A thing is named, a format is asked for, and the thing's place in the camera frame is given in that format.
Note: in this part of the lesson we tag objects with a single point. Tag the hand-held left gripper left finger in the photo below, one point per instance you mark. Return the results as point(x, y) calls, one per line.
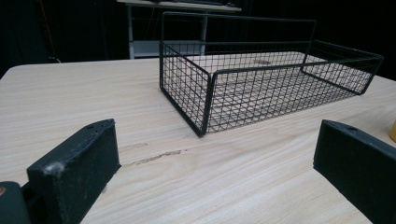
point(73, 168)

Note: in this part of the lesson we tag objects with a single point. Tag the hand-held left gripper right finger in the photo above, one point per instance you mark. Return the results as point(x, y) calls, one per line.
point(358, 161)

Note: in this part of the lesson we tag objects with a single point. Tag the yellow object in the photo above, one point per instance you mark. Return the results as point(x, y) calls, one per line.
point(393, 132)

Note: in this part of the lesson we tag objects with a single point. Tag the white shelf unit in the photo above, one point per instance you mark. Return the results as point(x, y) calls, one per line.
point(162, 28)

